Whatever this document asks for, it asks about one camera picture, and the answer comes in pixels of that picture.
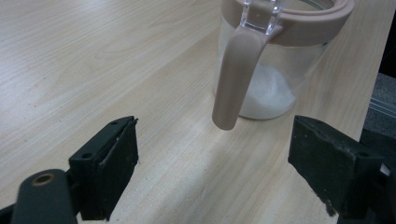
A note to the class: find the white salt heap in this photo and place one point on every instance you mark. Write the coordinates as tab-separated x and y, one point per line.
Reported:
269	93

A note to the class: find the clear jar with beige rim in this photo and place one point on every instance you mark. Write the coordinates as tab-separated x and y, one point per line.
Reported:
236	77

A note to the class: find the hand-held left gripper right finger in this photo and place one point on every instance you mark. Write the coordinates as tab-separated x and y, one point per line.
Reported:
333	165

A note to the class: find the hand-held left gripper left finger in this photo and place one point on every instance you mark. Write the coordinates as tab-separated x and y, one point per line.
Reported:
106	168

